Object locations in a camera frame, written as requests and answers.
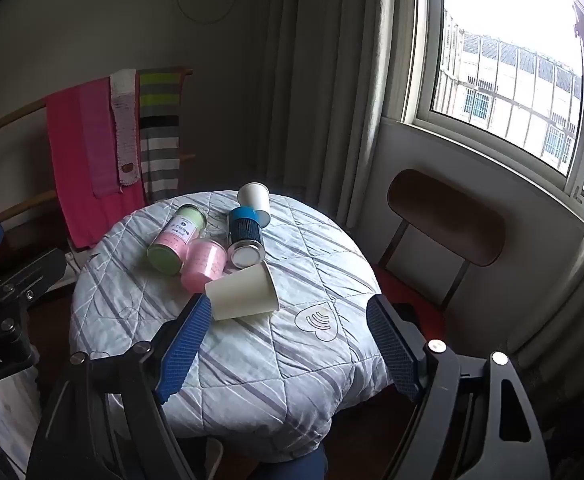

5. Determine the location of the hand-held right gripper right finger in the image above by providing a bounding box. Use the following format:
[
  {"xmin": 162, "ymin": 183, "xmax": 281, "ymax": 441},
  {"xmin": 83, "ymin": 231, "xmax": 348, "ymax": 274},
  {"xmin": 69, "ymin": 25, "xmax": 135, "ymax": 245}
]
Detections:
[{"xmin": 365, "ymin": 294, "xmax": 553, "ymax": 480}]

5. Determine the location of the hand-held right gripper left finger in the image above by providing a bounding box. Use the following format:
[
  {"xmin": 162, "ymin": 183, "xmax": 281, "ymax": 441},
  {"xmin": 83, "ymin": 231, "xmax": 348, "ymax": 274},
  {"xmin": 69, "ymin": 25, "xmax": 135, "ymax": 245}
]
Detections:
[{"xmin": 26, "ymin": 292, "xmax": 218, "ymax": 480}]

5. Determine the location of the white paper cup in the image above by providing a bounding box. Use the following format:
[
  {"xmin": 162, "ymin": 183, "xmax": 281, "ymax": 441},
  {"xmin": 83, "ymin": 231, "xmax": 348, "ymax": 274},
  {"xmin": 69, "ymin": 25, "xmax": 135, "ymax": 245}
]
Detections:
[
  {"xmin": 204, "ymin": 262, "xmax": 280, "ymax": 322},
  {"xmin": 237, "ymin": 182, "xmax": 272, "ymax": 227}
]

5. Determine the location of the pink plastic cup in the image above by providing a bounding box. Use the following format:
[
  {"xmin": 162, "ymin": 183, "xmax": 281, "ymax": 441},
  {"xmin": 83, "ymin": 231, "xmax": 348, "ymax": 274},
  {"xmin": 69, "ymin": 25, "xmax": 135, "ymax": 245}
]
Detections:
[{"xmin": 180, "ymin": 238, "xmax": 229, "ymax": 293}]

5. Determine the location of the grey quilted tablecloth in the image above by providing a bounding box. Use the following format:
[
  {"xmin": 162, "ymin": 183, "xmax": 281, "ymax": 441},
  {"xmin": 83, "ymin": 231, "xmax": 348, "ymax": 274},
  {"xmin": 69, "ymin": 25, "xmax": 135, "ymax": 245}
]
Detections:
[{"xmin": 68, "ymin": 191, "xmax": 395, "ymax": 461}]

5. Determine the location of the green and pink jar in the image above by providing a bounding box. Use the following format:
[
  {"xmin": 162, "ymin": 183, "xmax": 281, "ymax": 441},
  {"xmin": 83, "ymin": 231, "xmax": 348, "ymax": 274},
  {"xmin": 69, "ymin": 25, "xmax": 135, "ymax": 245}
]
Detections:
[{"xmin": 147, "ymin": 204, "xmax": 208, "ymax": 277}]

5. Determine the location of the bright pink towel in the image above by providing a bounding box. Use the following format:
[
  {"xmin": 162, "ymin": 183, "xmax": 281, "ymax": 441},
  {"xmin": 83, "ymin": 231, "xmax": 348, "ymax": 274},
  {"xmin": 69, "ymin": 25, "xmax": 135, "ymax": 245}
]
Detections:
[{"xmin": 46, "ymin": 84, "xmax": 145, "ymax": 250}]

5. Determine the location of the wooden drying rack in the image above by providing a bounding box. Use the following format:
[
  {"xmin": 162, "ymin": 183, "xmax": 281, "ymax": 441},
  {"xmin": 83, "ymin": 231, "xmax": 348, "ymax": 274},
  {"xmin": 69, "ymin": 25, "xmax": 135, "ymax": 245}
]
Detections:
[{"xmin": 0, "ymin": 66, "xmax": 196, "ymax": 226}]

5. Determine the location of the blue and black can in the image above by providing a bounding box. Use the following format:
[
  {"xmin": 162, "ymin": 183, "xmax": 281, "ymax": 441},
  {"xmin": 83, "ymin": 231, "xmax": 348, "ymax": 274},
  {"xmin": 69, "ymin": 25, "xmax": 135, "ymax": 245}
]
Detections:
[{"xmin": 227, "ymin": 206, "xmax": 267, "ymax": 267}]

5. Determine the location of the wooden chair with red seat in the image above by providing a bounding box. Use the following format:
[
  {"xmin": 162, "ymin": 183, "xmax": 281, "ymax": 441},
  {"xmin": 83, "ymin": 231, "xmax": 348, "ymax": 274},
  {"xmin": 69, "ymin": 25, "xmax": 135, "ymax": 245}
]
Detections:
[{"xmin": 369, "ymin": 169, "xmax": 507, "ymax": 356}]

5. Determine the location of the mauve pink cloth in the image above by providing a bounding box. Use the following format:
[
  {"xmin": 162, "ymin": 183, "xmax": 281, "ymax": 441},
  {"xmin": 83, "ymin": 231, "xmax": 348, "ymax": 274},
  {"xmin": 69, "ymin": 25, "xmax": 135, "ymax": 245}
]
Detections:
[{"xmin": 79, "ymin": 77, "xmax": 123, "ymax": 199}]

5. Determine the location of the white and pink knitted scarf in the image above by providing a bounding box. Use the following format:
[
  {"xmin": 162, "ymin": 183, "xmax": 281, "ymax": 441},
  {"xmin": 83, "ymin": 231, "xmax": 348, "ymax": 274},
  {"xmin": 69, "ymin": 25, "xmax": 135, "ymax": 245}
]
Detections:
[{"xmin": 109, "ymin": 69, "xmax": 141, "ymax": 189}]

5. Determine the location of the striped knitted scarf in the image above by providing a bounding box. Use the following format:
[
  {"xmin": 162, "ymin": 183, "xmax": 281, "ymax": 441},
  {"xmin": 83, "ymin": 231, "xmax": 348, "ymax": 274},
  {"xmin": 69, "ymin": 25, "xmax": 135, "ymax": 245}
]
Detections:
[{"xmin": 138, "ymin": 67, "xmax": 186, "ymax": 204}]

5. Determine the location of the grey curtain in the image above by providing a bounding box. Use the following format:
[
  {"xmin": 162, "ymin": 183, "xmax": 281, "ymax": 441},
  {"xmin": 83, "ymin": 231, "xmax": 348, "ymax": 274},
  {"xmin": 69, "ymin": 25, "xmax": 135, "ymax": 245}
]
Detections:
[{"xmin": 257, "ymin": 0, "xmax": 404, "ymax": 231}]

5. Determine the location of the white framed window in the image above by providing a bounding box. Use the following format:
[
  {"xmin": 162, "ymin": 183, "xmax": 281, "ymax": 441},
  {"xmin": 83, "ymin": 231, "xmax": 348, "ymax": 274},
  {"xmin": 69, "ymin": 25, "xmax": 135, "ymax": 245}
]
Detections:
[{"xmin": 402, "ymin": 0, "xmax": 584, "ymax": 223}]

